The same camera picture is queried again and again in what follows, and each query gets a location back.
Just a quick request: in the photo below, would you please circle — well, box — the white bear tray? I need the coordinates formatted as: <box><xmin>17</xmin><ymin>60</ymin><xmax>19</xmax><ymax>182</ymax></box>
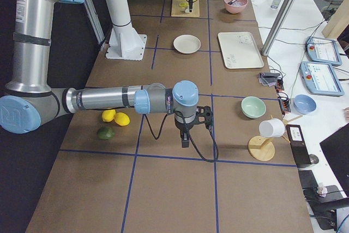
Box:
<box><xmin>218</xmin><ymin>32</ymin><xmax>264</xmax><ymax>69</ymax></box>

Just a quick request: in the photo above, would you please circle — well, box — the bamboo cutting board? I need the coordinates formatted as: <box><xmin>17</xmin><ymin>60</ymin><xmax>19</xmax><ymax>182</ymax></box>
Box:
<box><xmin>171</xmin><ymin>0</ymin><xmax>200</xmax><ymax>17</ymax></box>

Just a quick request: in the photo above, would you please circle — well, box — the cream round plate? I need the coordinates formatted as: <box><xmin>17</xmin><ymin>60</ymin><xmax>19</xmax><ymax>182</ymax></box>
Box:
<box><xmin>173</xmin><ymin>34</ymin><xmax>201</xmax><ymax>54</ymax></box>

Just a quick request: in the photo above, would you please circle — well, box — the pink bowl with ice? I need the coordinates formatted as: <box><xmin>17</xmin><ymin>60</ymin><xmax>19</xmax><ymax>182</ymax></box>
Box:
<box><xmin>224</xmin><ymin>0</ymin><xmax>249</xmax><ymax>14</ymax></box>

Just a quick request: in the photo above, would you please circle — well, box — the yellow lemon lower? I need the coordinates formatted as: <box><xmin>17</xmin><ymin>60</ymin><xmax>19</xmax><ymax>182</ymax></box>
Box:
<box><xmin>113</xmin><ymin>112</ymin><xmax>130</xmax><ymax>127</ymax></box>

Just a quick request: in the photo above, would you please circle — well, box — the yellow lemon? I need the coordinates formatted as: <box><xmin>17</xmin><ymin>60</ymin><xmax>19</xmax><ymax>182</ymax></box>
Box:
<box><xmin>101</xmin><ymin>109</ymin><xmax>116</xmax><ymax>123</ymax></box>
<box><xmin>113</xmin><ymin>112</ymin><xmax>130</xmax><ymax>127</ymax></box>

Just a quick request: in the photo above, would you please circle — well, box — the mint green bowl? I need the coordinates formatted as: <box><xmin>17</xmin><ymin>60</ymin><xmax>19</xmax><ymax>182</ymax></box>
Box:
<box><xmin>241</xmin><ymin>96</ymin><xmax>266</xmax><ymax>119</ymax></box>

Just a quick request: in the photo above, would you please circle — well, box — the yellow lemon upper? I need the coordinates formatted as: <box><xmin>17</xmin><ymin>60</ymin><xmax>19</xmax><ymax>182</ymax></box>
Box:
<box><xmin>101</xmin><ymin>109</ymin><xmax>116</xmax><ymax>123</ymax></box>

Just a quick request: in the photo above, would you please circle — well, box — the wooden mug stand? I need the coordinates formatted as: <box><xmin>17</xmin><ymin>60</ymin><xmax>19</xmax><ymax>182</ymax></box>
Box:
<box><xmin>248</xmin><ymin>116</ymin><xmax>302</xmax><ymax>162</ymax></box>

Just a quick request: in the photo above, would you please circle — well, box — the green lime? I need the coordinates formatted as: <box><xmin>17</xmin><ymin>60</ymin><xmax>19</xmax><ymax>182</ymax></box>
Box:
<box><xmin>97</xmin><ymin>127</ymin><xmax>115</xmax><ymax>140</ymax></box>

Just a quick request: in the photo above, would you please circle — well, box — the white mug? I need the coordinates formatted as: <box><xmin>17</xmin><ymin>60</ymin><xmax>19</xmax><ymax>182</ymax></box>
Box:
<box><xmin>258</xmin><ymin>118</ymin><xmax>285</xmax><ymax>138</ymax></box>

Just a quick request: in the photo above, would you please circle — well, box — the grey folded cloth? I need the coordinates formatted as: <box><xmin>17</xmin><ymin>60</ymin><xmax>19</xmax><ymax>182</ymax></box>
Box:
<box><xmin>258</xmin><ymin>73</ymin><xmax>281</xmax><ymax>87</ymax></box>

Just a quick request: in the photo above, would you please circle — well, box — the red black electronics board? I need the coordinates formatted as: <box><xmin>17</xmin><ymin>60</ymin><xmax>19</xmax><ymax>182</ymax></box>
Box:
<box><xmin>275</xmin><ymin>78</ymin><xmax>291</xmax><ymax>116</ymax></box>

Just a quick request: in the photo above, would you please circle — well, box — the black box device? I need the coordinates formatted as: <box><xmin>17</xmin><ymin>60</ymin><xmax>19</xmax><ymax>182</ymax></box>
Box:
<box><xmin>286</xmin><ymin>124</ymin><xmax>311</xmax><ymax>168</ymax></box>

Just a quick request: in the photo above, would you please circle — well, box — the blue bowl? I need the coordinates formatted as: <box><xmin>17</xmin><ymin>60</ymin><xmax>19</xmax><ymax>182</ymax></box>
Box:
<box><xmin>293</xmin><ymin>94</ymin><xmax>317</xmax><ymax>115</ymax></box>

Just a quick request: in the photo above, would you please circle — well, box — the teach pendant far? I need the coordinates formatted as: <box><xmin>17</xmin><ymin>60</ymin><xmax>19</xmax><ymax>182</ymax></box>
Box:
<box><xmin>305</xmin><ymin>37</ymin><xmax>342</xmax><ymax>67</ymax></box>

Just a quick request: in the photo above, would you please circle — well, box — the teach pendant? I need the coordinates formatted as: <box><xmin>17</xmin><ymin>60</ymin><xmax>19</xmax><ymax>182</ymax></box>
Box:
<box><xmin>300</xmin><ymin>62</ymin><xmax>345</xmax><ymax>97</ymax></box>
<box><xmin>305</xmin><ymin>37</ymin><xmax>342</xmax><ymax>67</ymax></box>

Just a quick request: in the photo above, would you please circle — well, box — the teach pendant near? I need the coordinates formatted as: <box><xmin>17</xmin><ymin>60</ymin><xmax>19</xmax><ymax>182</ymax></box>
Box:
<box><xmin>300</xmin><ymin>62</ymin><xmax>345</xmax><ymax>97</ymax></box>

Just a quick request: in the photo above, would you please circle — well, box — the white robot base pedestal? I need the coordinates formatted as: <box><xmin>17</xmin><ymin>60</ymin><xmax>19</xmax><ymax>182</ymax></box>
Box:
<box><xmin>106</xmin><ymin>0</ymin><xmax>147</xmax><ymax>61</ymax></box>

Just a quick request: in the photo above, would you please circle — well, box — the aluminium frame post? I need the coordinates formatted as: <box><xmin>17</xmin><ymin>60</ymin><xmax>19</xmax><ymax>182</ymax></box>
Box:
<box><xmin>261</xmin><ymin>0</ymin><xmax>295</xmax><ymax>56</ymax></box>

